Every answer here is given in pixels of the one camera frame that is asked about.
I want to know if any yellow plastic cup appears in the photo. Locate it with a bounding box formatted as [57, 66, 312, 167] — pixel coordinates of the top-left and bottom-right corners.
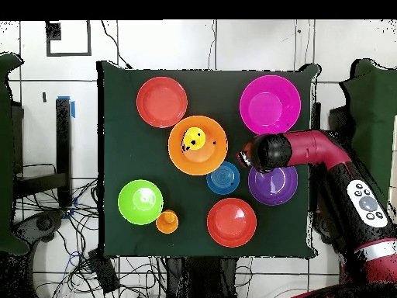
[181, 126, 207, 151]

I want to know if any orange plastic cup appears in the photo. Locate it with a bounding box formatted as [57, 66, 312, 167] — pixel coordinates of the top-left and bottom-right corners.
[155, 209, 180, 234]

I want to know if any blue tape strip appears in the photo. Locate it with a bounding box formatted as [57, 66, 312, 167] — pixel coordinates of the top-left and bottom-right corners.
[57, 95, 76, 119]

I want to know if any black floor cable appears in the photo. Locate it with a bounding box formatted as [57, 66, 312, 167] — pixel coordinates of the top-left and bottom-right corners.
[99, 19, 133, 70]

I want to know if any blue cable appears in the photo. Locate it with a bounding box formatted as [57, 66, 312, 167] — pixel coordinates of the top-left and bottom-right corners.
[66, 249, 83, 269]

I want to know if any black square floor frame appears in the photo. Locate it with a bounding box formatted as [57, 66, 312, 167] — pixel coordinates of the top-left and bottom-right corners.
[45, 20, 93, 57]

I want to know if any green plastic bowl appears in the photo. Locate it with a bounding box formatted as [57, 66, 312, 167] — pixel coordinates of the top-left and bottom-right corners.
[117, 178, 164, 226]

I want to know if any pink plastic bowl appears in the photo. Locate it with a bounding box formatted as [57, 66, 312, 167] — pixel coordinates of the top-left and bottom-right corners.
[239, 74, 302, 137]

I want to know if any white paper sheet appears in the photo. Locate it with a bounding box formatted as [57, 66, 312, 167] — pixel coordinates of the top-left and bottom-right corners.
[388, 113, 397, 218]

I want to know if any tangle of black cables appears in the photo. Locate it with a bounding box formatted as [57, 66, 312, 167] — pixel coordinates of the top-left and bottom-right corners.
[13, 162, 167, 298]

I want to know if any black rounded floor machine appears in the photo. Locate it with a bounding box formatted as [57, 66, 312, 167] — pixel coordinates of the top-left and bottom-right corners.
[12, 209, 67, 249]
[312, 212, 345, 246]

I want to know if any dark green table cloth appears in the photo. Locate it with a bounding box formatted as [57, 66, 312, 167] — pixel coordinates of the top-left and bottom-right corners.
[96, 60, 322, 259]

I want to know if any neighbouring green cloth table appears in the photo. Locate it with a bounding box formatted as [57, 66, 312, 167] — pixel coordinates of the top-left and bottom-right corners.
[336, 58, 397, 206]
[0, 52, 30, 256]

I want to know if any black metal stand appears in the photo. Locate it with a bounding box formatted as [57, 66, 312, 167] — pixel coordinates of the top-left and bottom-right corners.
[13, 96, 74, 209]

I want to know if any purple plastic bowl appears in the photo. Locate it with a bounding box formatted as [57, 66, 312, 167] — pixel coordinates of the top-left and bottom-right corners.
[247, 165, 299, 206]

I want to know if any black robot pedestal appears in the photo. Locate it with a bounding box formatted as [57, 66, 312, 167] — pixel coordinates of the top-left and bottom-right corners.
[164, 256, 240, 298]

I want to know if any orange plastic bowl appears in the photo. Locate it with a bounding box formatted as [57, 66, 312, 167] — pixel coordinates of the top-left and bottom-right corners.
[167, 115, 229, 177]

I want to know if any red plastic bowl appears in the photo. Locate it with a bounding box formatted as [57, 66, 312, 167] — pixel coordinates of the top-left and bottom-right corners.
[206, 197, 258, 248]
[136, 76, 189, 129]

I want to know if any blue plastic bowl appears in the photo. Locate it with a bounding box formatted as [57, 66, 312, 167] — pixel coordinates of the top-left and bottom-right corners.
[205, 161, 240, 196]

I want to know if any black power adapter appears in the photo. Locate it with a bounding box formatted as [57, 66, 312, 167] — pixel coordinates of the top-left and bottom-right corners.
[88, 249, 121, 294]

